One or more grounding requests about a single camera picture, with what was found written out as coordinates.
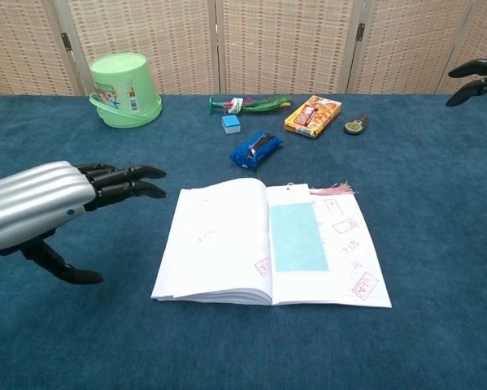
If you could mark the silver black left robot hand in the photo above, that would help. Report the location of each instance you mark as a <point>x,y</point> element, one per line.
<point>27,203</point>

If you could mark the yellow cover notebook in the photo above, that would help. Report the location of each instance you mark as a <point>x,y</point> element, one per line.
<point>210,243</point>

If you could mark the teal white bookmark pink tassel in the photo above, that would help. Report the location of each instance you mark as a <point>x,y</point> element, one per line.
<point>298,239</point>

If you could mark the black metal hinge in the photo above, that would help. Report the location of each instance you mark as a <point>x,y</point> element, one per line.
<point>360,31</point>
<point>66,42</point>

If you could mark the olive green tape measure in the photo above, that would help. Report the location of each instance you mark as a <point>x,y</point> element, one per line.
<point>353,127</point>

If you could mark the green plastic bucket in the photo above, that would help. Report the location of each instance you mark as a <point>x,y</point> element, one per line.
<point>121,85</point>

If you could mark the blue felt table cover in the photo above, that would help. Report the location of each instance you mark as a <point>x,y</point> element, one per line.
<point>105,333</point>

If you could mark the yellow curry box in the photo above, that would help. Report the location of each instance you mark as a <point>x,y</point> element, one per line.
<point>312,118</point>

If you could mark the bamboo folding screen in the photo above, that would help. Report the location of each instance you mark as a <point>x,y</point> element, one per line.
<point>283,40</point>

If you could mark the blue white eraser block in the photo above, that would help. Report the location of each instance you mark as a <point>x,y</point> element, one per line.
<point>230,124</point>

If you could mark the blue tissue pack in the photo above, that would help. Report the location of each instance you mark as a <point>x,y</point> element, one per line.
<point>243,156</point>

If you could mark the green feather shuttlecock toy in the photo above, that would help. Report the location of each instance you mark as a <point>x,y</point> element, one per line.
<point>263,104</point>

